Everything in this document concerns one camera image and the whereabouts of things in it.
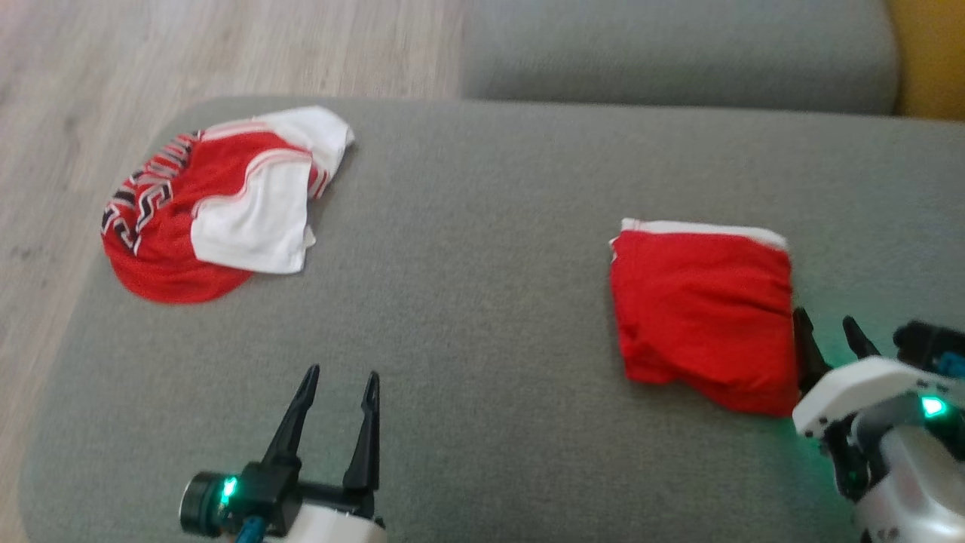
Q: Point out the red shorts with white stripes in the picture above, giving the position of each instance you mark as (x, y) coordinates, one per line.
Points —
(701, 317)

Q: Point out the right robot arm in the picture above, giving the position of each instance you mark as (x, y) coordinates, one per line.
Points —
(912, 483)

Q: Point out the yellow upholstered seat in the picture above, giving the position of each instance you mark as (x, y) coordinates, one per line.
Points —
(931, 60)

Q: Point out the grey fabric sofa seat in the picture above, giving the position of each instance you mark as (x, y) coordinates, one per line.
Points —
(482, 302)

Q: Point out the red jersey with white sleeves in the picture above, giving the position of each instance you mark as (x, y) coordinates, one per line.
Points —
(173, 264)

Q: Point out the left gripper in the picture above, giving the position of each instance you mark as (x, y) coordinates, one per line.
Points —
(279, 498)

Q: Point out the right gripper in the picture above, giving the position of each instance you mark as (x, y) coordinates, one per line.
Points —
(852, 388)

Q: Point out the light grey sofa cushion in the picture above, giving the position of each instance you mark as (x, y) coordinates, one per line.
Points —
(678, 53)

